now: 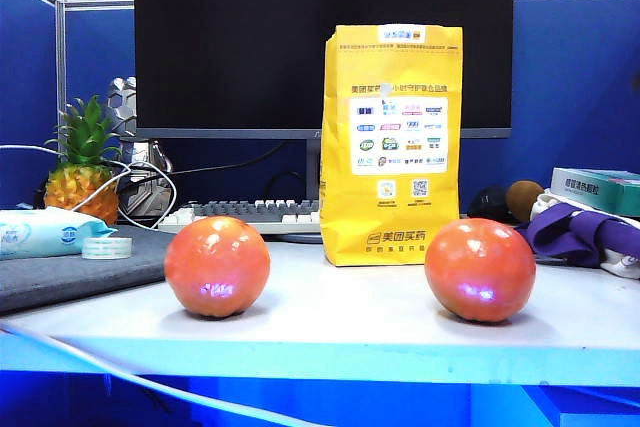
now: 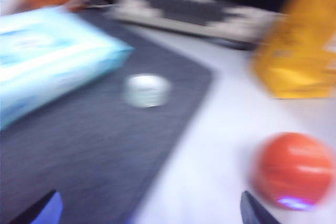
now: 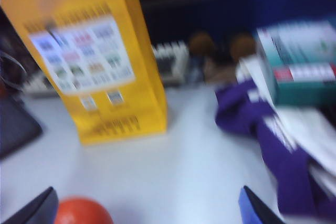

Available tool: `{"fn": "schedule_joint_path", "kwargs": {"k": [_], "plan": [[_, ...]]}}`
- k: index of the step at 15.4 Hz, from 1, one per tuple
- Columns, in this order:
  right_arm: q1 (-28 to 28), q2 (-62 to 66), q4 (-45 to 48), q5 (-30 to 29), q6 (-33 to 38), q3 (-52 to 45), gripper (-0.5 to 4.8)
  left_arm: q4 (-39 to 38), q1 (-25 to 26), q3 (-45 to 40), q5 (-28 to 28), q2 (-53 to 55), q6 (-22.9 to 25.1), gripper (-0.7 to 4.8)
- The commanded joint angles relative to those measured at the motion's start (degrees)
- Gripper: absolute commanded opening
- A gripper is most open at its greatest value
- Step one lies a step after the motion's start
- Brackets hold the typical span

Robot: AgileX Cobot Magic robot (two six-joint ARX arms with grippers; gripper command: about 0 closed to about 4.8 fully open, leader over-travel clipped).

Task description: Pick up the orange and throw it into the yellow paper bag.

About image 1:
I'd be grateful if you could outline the orange fruit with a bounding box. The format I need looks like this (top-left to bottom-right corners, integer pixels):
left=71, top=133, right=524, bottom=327
left=424, top=217, right=537, bottom=323
left=163, top=215, right=272, bottom=319

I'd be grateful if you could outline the yellow printed paper bag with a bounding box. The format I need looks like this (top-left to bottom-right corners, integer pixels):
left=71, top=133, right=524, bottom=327
left=319, top=24, right=464, bottom=268

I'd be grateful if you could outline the grey monitor stand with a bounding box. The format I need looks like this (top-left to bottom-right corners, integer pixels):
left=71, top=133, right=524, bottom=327
left=279, top=138, right=325, bottom=244

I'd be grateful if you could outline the grey and white keyboard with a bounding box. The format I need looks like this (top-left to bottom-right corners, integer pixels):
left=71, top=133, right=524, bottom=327
left=158, top=199, right=321, bottom=236

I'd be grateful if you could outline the black computer mouse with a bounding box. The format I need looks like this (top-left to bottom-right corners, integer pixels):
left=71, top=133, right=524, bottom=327
left=467, top=185, right=516, bottom=224

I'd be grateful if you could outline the black computer monitor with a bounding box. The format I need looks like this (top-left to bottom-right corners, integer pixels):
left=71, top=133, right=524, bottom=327
left=133, top=0, right=515, bottom=140

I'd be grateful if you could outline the brown kiwi fruit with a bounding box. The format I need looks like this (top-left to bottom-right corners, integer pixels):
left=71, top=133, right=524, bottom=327
left=505, top=180, right=545, bottom=223

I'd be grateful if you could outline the silver robot figurine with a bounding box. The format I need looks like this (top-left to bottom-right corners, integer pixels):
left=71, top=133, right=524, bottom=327
left=105, top=76, right=174, bottom=221

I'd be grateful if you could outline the clear adhesive tape roll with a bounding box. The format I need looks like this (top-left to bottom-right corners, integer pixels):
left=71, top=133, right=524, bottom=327
left=81, top=236, right=134, bottom=261

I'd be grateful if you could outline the small decorative pineapple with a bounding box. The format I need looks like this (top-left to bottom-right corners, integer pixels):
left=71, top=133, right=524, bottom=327
left=43, top=95, right=121, bottom=227

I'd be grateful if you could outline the grey felt desk mat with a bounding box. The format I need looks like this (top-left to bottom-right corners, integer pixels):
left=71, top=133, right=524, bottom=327
left=0, top=224, right=176, bottom=316

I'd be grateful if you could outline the teal medicine box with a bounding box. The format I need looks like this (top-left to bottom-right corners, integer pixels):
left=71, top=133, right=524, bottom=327
left=549, top=166, right=640, bottom=218

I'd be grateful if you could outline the blue wet wipes pack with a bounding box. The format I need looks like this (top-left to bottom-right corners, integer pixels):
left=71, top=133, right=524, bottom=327
left=0, top=206, right=119, bottom=262

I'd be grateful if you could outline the black monitor cable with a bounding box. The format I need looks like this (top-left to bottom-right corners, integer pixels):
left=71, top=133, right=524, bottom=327
left=169, top=140, right=290, bottom=178

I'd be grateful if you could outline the purple cloth strap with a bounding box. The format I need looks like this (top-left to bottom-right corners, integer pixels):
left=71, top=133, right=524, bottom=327
left=514, top=201, right=640, bottom=269

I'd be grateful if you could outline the grey partition post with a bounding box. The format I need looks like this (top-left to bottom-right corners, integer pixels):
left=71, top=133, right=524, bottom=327
left=55, top=0, right=67, bottom=116

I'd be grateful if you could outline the thin white looped cable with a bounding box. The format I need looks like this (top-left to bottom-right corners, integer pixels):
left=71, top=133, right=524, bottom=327
left=0, top=144, right=177, bottom=231

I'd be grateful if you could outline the thick white cable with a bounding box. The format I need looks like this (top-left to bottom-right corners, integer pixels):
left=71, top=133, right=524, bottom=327
left=0, top=321, right=321, bottom=427

